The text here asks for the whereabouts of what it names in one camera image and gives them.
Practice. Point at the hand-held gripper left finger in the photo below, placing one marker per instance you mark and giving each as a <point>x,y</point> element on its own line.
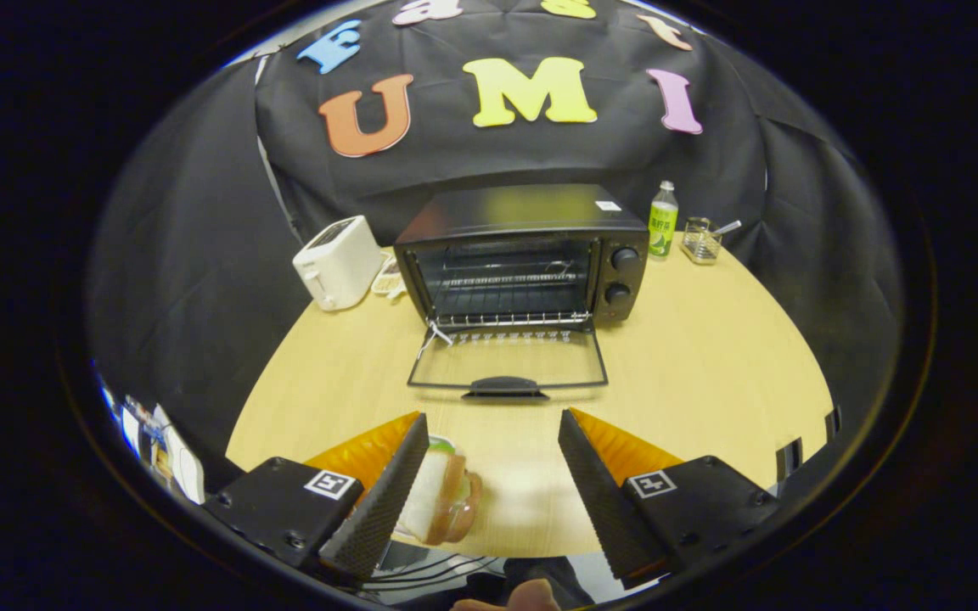
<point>387,496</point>

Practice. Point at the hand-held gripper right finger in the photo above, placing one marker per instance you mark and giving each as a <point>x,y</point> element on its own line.
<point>599,492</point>

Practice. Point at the white bread sandwich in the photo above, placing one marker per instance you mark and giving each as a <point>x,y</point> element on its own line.
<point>446,501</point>

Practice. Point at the black toaster oven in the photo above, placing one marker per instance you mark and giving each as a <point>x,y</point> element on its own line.
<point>523,208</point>

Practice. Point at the white pop-up toaster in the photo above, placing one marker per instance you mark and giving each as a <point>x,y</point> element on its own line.
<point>340,259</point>

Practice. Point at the green label plastic bottle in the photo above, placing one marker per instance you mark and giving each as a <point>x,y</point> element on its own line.
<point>663,221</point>

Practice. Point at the metal spoon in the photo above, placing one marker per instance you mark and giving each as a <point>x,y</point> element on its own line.
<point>727,227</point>

